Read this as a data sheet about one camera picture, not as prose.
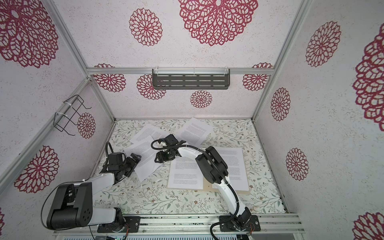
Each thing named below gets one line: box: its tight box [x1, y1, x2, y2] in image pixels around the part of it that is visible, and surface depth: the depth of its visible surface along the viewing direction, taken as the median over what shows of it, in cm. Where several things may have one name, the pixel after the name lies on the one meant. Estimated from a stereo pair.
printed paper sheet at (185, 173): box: [167, 156, 204, 190], surface depth 92 cm
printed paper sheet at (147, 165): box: [124, 135, 164, 183], surface depth 99 cm
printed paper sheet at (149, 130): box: [130, 125, 170, 142], surface depth 115 cm
